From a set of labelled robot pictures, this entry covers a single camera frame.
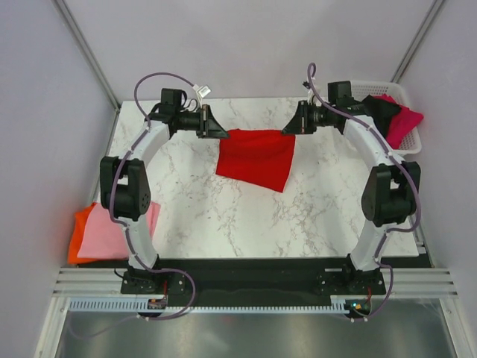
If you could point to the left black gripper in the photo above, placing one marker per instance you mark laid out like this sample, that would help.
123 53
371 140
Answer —
209 127

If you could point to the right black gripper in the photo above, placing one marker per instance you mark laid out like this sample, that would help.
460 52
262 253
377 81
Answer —
299 124

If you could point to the red t shirt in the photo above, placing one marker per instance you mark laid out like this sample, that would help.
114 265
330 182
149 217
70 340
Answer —
259 157

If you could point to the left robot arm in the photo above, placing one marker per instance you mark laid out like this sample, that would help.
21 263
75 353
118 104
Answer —
125 190

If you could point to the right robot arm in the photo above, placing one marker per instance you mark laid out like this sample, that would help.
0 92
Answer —
390 195

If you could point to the black t shirt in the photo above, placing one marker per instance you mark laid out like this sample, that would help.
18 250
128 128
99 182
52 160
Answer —
381 111

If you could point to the magenta t shirt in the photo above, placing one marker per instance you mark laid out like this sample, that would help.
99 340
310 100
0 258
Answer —
402 124

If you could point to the white plastic basket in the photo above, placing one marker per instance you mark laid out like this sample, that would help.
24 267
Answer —
361 89

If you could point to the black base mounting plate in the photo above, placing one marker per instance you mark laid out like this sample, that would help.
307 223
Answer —
260 282

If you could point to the folded pink t shirt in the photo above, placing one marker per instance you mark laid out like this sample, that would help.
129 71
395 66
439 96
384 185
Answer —
103 239

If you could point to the folded orange t shirt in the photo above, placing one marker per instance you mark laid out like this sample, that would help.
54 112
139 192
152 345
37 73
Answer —
77 237

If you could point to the right aluminium frame post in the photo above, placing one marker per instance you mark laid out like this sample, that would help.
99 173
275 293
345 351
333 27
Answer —
418 39

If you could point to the aluminium frame post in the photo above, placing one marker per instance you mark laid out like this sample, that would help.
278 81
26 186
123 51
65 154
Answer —
77 35
418 39

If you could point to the left aluminium frame post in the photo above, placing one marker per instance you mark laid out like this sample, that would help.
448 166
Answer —
77 35

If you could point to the aluminium front rail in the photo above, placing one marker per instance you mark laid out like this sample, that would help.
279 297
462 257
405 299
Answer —
408 282

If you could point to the white slotted cable duct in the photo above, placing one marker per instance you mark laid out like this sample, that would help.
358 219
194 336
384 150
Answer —
150 305

